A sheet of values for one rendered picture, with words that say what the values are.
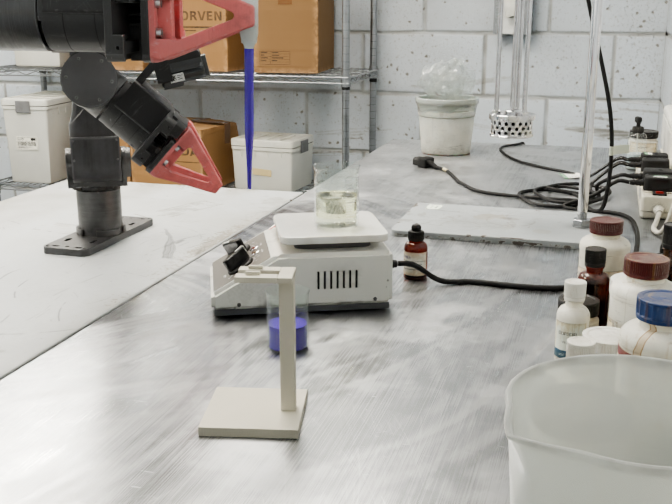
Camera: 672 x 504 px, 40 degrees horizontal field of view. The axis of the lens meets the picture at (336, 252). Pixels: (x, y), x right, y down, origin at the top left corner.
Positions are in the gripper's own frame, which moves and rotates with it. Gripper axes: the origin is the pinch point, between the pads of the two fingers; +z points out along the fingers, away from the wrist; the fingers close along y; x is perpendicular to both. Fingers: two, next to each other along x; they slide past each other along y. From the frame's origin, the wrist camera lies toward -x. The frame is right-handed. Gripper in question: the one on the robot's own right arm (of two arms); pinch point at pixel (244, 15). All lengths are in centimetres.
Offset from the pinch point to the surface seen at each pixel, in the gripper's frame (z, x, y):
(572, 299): 28.5, 25.4, 12.8
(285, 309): 3.1, 22.7, -0.8
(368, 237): 9.0, 23.7, 27.4
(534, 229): 33, 31, 63
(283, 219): -1.1, 23.6, 34.1
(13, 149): -131, 55, 268
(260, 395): 0.6, 31.5, 2.2
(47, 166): -117, 61, 266
